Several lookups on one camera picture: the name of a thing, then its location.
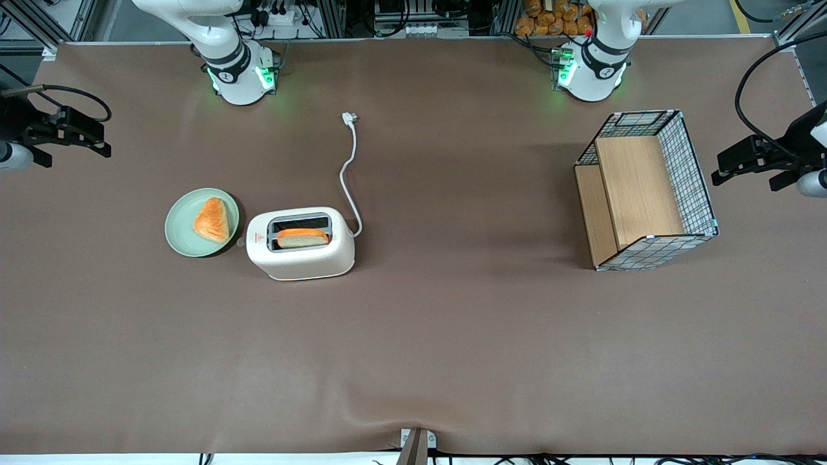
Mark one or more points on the aluminium frame post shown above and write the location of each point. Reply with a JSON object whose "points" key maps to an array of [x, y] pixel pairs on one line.
{"points": [[505, 14], [333, 16]]}

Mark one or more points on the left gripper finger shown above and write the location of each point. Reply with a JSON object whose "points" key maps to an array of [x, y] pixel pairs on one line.
{"points": [[746, 154]]}

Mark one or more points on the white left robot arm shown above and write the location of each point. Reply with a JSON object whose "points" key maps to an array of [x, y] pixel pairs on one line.
{"points": [[591, 81]]}

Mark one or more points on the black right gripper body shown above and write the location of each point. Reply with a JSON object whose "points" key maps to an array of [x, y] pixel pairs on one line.
{"points": [[18, 123]]}

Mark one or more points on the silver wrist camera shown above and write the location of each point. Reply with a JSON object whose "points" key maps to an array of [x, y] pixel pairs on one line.
{"points": [[814, 183], [14, 157]]}

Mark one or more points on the white two-slot toaster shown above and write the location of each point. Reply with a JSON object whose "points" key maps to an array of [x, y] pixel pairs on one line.
{"points": [[303, 261]]}

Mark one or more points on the small white socket strip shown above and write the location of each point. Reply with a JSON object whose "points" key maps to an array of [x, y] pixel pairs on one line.
{"points": [[426, 30]]}

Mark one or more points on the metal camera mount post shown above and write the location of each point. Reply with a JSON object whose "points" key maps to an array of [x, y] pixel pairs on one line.
{"points": [[415, 449]]}

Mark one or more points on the triangular orange pastry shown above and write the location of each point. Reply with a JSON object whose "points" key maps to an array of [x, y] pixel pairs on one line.
{"points": [[212, 223]]}

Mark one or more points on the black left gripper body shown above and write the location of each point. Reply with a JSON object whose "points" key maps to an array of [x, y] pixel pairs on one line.
{"points": [[792, 148]]}

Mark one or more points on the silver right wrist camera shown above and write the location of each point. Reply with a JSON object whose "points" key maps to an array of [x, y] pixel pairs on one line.
{"points": [[14, 157]]}

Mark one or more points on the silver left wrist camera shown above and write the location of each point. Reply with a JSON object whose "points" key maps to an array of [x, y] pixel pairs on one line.
{"points": [[814, 183]]}

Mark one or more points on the pale green plate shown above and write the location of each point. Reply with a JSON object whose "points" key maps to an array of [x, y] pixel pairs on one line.
{"points": [[181, 236]]}

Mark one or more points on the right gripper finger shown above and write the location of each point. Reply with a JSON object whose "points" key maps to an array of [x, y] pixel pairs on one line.
{"points": [[81, 126]]}

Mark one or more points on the white power strip with plugs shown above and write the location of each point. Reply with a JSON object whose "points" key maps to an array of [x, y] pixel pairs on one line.
{"points": [[281, 16]]}

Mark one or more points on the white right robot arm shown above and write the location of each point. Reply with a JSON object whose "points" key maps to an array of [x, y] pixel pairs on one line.
{"points": [[236, 77]]}

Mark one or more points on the toast slice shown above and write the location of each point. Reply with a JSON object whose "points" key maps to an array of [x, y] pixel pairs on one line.
{"points": [[302, 239]]}

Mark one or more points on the pile of orange bread rolls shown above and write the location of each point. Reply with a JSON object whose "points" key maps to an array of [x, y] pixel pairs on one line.
{"points": [[549, 19]]}

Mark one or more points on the aluminium frame profile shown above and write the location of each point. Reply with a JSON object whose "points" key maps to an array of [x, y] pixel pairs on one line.
{"points": [[798, 22], [39, 22]]}

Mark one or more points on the brown table mat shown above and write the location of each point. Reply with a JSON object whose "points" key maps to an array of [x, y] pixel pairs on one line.
{"points": [[452, 336]]}

